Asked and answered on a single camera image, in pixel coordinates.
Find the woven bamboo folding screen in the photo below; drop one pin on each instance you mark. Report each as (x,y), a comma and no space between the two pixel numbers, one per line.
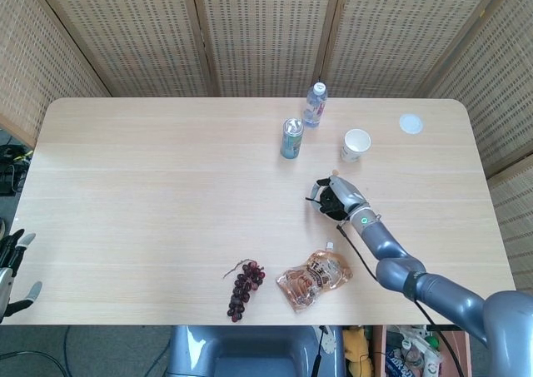
(266,31)

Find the white perforated bracket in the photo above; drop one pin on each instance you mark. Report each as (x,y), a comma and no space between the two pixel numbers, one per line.
(330,343)

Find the yellow plush item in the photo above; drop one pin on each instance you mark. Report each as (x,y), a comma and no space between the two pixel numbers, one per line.
(358,348)

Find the grey robot torso base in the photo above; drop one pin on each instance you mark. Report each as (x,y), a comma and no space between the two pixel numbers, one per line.
(258,352)

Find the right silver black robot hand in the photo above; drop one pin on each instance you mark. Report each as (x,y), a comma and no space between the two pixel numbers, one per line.
(345,191)

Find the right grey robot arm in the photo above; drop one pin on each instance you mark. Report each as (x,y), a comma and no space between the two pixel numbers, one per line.
(391,248)

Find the bunch of dark red grapes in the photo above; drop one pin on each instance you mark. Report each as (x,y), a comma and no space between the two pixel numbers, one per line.
(245,281)

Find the white cup with black interior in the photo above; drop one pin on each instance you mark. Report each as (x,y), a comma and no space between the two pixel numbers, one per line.
(329,216)

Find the clear plastic water bottle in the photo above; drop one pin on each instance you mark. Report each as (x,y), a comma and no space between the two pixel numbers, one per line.
(315,106)

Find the light blue drink can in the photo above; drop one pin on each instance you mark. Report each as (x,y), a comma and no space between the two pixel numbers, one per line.
(291,144)

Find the white paper cup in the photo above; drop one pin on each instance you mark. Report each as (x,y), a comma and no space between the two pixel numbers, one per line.
(356,140)

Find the orange spout drink pouch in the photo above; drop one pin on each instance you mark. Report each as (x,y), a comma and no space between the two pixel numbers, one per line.
(312,279)

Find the brown box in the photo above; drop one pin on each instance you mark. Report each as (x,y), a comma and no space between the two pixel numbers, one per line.
(379,352)

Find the plastic bag of snacks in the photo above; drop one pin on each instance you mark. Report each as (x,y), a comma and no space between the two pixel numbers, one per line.
(410,354)

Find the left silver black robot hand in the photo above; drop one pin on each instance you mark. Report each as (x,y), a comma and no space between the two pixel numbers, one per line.
(5,285)

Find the white plastic lid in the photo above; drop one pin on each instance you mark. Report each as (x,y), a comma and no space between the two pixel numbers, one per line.
(411,123)

